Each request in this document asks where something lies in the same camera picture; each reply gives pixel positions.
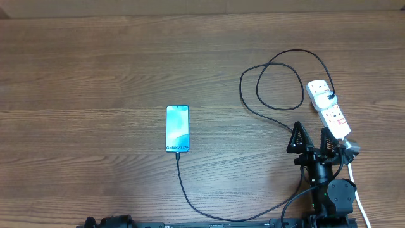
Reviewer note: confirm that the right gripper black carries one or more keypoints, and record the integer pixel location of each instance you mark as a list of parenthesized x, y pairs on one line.
[(315, 156)]

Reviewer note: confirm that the blue Galaxy S24+ smartphone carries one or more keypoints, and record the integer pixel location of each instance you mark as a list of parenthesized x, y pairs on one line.
[(177, 138)]

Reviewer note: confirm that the white power strip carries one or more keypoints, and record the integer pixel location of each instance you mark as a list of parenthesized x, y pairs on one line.
[(332, 117)]

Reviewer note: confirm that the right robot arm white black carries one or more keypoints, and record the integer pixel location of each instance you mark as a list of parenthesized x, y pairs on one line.
[(332, 197)]

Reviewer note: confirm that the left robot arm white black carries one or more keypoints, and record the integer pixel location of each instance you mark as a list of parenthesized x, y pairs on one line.
[(122, 221)]

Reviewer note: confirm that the white charger adapter plug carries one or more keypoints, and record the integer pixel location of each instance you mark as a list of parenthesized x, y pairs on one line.
[(324, 100)]

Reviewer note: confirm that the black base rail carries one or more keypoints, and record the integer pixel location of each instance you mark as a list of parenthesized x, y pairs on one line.
[(269, 224)]

